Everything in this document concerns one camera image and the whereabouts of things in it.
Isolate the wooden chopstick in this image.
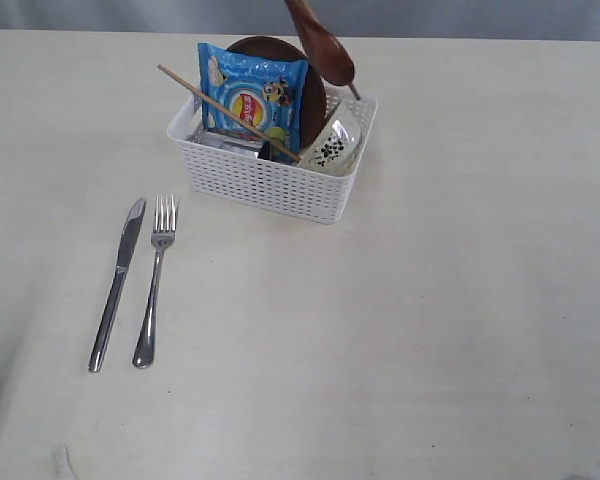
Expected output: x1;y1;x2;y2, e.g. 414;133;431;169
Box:
157;64;301;163
348;83;361;101

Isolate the dark brown round plate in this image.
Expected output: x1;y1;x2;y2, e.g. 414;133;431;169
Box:
228;36;327;150

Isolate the silver metal fork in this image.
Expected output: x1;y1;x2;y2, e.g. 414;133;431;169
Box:
132;194;178;369

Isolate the blue chips snack bag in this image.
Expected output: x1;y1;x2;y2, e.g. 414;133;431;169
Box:
197;43;309;152

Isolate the silver table knife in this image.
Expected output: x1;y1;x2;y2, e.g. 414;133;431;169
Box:
88;198;146;373

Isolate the brown wooden spoon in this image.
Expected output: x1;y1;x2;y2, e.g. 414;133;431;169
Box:
284;0;355;86

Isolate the white perforated plastic basket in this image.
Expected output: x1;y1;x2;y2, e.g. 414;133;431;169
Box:
167;87;378;224

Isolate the white floral ceramic bowl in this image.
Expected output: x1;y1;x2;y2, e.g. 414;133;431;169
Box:
297;101;361;176

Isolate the silver foil packet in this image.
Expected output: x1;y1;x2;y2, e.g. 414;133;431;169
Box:
192;130;263;158

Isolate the grey backdrop curtain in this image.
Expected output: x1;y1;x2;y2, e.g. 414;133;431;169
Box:
0;0;600;41

